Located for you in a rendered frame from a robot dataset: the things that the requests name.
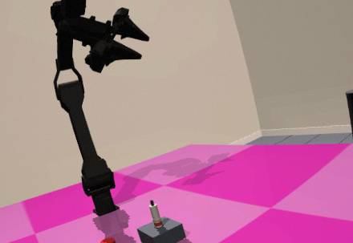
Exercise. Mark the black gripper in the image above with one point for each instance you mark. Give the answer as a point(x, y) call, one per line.
point(105, 47)

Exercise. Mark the grey marker with red band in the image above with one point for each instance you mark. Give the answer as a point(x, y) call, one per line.
point(155, 215)

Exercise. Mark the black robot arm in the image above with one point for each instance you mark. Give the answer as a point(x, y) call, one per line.
point(96, 175)

